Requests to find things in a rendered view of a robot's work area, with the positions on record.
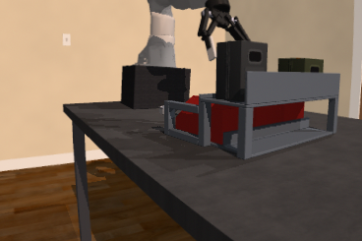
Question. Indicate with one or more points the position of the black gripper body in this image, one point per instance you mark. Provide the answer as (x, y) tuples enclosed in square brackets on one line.
[(219, 6)]

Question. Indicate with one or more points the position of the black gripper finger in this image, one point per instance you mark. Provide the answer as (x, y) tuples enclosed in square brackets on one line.
[(236, 28), (206, 33)]

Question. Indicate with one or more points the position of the olive green case with orange latches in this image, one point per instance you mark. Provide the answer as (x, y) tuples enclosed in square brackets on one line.
[(300, 65)]

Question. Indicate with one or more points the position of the grey metal shelf frame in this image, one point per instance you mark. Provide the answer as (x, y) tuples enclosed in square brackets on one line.
[(261, 89)]

